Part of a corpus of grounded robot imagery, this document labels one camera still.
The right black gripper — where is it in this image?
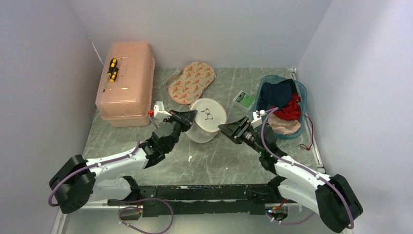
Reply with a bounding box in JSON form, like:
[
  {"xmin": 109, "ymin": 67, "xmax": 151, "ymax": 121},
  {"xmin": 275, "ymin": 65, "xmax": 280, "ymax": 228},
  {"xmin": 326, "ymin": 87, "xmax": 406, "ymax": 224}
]
[{"xmin": 218, "ymin": 116, "xmax": 264, "ymax": 155}]

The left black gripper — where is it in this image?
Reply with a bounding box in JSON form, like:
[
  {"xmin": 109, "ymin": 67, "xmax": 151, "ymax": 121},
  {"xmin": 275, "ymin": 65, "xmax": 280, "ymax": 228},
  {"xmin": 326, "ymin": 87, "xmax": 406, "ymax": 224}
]
[{"xmin": 164, "ymin": 109, "xmax": 197, "ymax": 152}]

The white mesh laundry bag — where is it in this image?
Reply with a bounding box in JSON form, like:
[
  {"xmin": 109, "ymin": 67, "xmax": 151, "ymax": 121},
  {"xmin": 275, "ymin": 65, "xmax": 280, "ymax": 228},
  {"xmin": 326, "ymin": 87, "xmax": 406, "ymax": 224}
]
[{"xmin": 186, "ymin": 98, "xmax": 227, "ymax": 143}]

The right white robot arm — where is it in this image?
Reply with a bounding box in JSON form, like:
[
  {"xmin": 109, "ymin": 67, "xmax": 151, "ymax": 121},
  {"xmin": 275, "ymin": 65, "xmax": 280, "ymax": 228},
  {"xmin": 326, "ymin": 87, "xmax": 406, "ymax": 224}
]
[{"xmin": 218, "ymin": 117, "xmax": 363, "ymax": 233}]

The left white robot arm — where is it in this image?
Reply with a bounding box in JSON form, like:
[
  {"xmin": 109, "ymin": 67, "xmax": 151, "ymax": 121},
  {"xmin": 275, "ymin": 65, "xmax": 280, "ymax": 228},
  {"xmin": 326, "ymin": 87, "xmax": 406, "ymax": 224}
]
[{"xmin": 48, "ymin": 110, "xmax": 198, "ymax": 214}]

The patterned beige oven mitt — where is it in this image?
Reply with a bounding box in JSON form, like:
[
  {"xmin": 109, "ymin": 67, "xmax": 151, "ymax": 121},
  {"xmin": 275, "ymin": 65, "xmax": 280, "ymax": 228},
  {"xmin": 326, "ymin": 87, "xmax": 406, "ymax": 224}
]
[{"xmin": 167, "ymin": 61, "xmax": 216, "ymax": 105}]

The green white small box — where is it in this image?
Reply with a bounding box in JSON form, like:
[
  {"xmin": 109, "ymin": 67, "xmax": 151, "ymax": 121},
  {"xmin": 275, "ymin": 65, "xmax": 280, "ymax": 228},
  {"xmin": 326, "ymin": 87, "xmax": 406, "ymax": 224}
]
[{"xmin": 232, "ymin": 91, "xmax": 256, "ymax": 113}]

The beige pink cloth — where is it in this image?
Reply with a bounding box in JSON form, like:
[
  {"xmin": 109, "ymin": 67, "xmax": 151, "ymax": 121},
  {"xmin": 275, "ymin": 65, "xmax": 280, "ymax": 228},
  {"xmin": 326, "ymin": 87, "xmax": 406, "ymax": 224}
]
[{"xmin": 268, "ymin": 114, "xmax": 301, "ymax": 135}]

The pink plastic storage box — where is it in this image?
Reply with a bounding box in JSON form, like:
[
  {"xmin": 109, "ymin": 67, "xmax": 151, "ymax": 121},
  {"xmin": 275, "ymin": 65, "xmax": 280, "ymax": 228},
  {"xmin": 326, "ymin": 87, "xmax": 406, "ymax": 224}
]
[{"xmin": 95, "ymin": 41, "xmax": 155, "ymax": 127}]

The navy blue cloth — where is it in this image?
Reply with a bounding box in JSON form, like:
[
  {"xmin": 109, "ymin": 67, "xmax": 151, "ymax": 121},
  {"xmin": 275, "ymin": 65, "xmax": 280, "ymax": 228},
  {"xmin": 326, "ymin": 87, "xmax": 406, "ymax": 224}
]
[{"xmin": 258, "ymin": 79, "xmax": 297, "ymax": 110}]

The red cloth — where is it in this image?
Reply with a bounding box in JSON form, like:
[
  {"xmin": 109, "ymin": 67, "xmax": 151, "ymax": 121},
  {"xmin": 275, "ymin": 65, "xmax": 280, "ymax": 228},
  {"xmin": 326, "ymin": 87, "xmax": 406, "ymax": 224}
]
[{"xmin": 273, "ymin": 93, "xmax": 301, "ymax": 121}]

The teal plastic basket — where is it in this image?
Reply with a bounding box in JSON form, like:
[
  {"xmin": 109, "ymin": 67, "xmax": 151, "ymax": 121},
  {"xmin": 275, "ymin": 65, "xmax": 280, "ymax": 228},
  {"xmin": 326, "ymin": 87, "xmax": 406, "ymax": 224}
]
[{"xmin": 252, "ymin": 75, "xmax": 307, "ymax": 139}]

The yellow black screwdriver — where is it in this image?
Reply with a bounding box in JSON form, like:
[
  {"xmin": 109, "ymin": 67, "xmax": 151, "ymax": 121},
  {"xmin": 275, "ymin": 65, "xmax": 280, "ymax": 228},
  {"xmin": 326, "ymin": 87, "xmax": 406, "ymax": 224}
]
[
  {"xmin": 103, "ymin": 67, "xmax": 119, "ymax": 92},
  {"xmin": 107, "ymin": 58, "xmax": 118, "ymax": 75}
]

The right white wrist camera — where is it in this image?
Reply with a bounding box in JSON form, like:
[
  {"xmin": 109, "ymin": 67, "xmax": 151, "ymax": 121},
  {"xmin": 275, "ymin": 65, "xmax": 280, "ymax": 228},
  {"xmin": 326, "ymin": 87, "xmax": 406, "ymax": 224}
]
[{"xmin": 251, "ymin": 110, "xmax": 267, "ymax": 128}]

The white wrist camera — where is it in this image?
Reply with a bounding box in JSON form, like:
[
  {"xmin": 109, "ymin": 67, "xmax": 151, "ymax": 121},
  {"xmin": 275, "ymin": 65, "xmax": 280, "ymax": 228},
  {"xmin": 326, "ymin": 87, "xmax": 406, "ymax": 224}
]
[
  {"xmin": 251, "ymin": 110, "xmax": 267, "ymax": 128},
  {"xmin": 148, "ymin": 101, "xmax": 171, "ymax": 120}
]

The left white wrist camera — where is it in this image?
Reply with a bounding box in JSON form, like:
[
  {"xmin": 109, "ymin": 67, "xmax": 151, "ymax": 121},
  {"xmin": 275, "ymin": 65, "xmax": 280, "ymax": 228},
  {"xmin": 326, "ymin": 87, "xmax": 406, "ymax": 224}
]
[{"xmin": 148, "ymin": 101, "xmax": 171, "ymax": 120}]

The red thin wire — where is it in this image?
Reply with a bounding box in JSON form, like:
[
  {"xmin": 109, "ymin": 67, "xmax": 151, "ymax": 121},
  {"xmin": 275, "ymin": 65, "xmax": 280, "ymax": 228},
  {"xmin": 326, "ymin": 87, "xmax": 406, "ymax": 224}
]
[{"xmin": 299, "ymin": 114, "xmax": 315, "ymax": 151}]

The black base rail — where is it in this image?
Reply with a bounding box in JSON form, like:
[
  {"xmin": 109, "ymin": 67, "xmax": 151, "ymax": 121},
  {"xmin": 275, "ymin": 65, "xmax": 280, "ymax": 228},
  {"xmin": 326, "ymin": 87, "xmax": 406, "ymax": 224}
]
[{"xmin": 106, "ymin": 184, "xmax": 290, "ymax": 217}]

